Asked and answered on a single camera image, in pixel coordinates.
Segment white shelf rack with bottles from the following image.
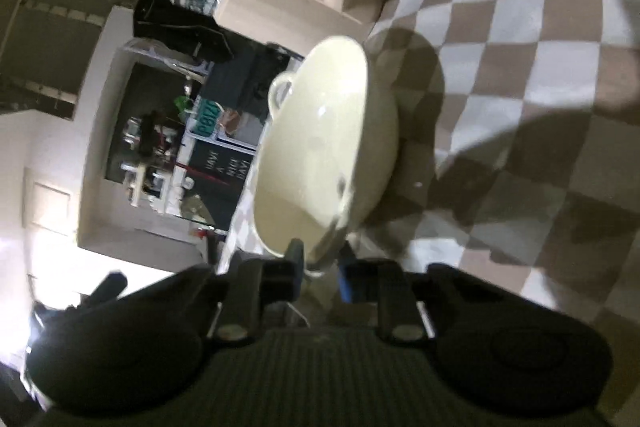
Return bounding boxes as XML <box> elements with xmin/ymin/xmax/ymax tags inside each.
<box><xmin>120</xmin><ymin>112</ymin><xmax>196</xmax><ymax>212</ymax></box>

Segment brown white checkered tablecloth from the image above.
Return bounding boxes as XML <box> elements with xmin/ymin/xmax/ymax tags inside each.
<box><xmin>217</xmin><ymin>0</ymin><xmax>640</xmax><ymax>338</ymax></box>

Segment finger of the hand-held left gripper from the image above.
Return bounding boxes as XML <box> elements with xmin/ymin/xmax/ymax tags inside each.
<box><xmin>87</xmin><ymin>272</ymin><xmax>127</xmax><ymax>308</ymax></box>

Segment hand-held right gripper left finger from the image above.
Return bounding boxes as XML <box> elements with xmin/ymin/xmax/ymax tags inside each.
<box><xmin>175</xmin><ymin>240</ymin><xmax>307</xmax><ymax>344</ymax></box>

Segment cream bowl with handles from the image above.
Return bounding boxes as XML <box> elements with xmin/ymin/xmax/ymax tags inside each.
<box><xmin>252</xmin><ymin>35</ymin><xmax>401</xmax><ymax>278</ymax></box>

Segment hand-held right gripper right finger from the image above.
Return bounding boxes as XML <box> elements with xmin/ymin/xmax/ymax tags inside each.
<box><xmin>338</xmin><ymin>256</ymin><xmax>467</xmax><ymax>344</ymax></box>

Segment white wall cabinet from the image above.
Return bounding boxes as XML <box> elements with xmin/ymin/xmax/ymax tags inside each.
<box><xmin>30</xmin><ymin>179</ymin><xmax>73</xmax><ymax>238</ymax></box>

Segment black chalkboard sign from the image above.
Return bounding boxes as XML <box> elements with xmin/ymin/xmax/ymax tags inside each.
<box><xmin>187</xmin><ymin>139</ymin><xmax>251</xmax><ymax>228</ymax></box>

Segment white sign green letters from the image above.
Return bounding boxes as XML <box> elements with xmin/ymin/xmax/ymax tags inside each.
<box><xmin>190</xmin><ymin>97</ymin><xmax>226</xmax><ymax>140</ymax></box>

